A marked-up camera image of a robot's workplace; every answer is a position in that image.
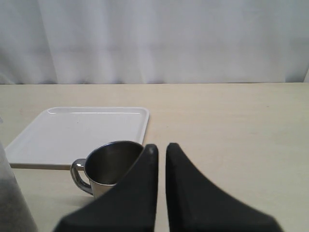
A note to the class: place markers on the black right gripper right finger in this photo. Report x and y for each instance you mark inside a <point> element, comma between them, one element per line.
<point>195,204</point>

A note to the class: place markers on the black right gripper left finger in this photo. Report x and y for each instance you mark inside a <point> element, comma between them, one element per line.
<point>130,206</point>

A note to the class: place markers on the steel mug with kibble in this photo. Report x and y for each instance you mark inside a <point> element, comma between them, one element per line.
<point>105,166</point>

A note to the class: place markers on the clear plastic pitcher with label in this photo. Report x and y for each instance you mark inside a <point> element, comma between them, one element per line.
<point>15,215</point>

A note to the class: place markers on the white curtain backdrop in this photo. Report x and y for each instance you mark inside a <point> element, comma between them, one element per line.
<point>153,41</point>

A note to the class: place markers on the white plastic tray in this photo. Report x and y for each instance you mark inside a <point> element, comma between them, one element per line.
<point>60,135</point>

